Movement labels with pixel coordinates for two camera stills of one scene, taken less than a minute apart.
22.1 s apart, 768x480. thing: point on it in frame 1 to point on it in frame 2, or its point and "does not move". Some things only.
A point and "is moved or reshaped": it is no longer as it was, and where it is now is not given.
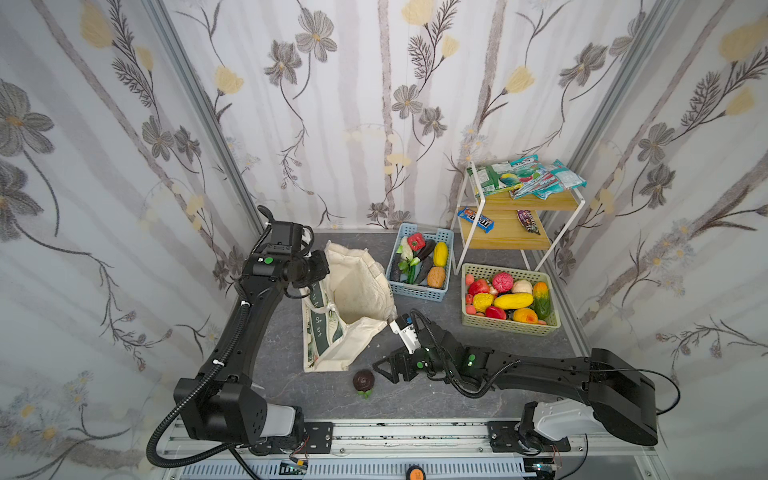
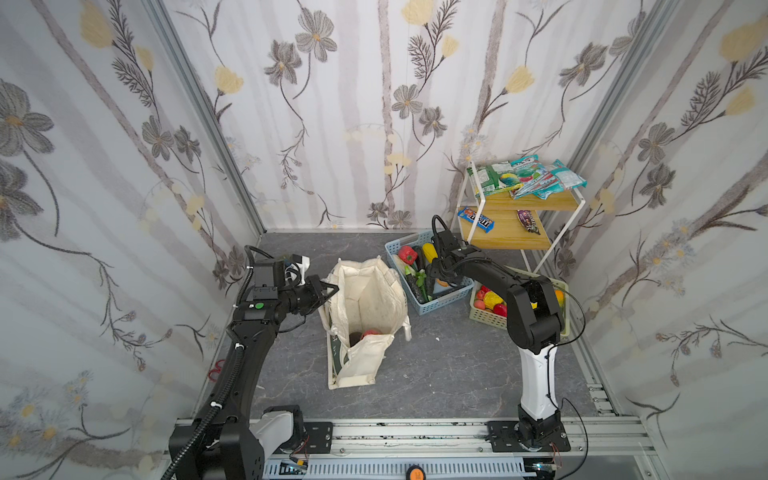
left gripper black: x=315 y=268 to x=315 y=292
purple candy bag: x=528 y=221 does not move
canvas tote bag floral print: x=343 y=311 is moved or reshaped
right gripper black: x=399 y=363 to x=442 y=258
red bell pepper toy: x=416 y=242 to x=407 y=254
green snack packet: x=495 y=178 does not move
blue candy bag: x=485 y=224 does not move
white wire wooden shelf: x=496 y=223 does not move
